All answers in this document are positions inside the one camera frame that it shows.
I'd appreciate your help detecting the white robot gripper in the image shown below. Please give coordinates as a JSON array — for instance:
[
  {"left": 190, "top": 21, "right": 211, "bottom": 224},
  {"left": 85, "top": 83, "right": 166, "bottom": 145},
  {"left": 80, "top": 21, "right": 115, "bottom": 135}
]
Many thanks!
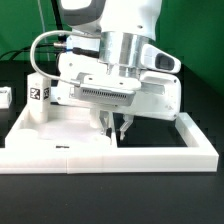
[{"left": 57, "top": 44, "right": 181, "bottom": 140}]

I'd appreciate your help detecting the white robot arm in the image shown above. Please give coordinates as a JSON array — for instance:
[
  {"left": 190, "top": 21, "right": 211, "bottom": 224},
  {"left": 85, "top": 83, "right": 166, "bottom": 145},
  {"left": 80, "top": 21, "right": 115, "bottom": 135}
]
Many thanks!
[{"left": 57, "top": 0, "right": 181, "bottom": 136}]

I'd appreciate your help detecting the white L-shaped obstacle fence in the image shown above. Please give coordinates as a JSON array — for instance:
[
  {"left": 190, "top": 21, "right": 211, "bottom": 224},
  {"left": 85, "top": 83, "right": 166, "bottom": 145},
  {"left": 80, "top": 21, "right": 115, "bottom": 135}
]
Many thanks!
[{"left": 0, "top": 113, "right": 219, "bottom": 174}]

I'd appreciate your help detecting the white camera cable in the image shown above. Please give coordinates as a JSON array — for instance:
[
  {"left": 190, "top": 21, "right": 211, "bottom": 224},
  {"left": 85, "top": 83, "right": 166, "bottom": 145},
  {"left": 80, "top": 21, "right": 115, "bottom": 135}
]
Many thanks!
[{"left": 29, "top": 30, "right": 101, "bottom": 86}]

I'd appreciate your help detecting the black cable bundle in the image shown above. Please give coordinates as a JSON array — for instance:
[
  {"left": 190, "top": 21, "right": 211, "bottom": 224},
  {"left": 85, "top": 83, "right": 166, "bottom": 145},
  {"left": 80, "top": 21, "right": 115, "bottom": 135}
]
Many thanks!
[{"left": 0, "top": 0, "right": 73, "bottom": 62}]

